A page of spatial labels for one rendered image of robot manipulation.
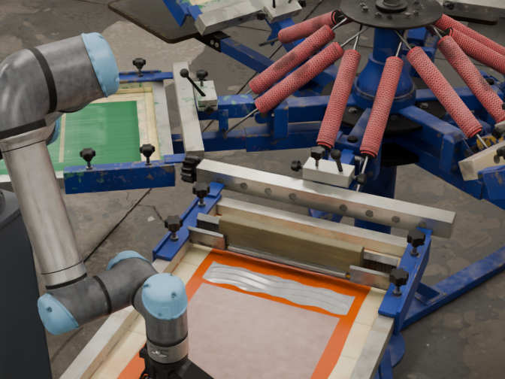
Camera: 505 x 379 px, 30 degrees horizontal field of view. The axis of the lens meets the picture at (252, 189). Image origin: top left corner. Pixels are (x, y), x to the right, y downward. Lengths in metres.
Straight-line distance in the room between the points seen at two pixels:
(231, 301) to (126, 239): 1.89
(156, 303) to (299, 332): 0.57
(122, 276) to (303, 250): 0.65
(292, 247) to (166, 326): 0.66
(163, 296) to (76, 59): 0.43
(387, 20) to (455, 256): 1.53
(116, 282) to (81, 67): 0.38
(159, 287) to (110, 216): 2.57
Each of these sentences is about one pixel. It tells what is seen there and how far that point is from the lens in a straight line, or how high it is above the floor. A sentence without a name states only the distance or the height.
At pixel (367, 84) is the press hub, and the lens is 2.86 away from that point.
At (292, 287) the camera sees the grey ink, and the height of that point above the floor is 0.96.
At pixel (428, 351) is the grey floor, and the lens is 3.53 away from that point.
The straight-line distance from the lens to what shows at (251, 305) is 2.17.
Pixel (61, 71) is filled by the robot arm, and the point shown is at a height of 1.66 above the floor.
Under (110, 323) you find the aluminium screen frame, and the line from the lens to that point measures 2.10.
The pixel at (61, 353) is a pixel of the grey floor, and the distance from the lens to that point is 3.53.
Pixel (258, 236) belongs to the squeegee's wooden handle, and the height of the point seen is 1.04.
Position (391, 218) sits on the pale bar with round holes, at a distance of 2.37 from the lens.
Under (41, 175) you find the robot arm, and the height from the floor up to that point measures 1.51.
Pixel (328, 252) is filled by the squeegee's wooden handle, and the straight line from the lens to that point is 2.20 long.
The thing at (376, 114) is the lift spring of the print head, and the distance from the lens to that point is 2.60.
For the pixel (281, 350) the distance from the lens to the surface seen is 2.06.
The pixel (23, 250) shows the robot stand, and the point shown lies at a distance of 2.20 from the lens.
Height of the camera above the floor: 2.35
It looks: 33 degrees down
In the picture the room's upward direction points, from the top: straight up
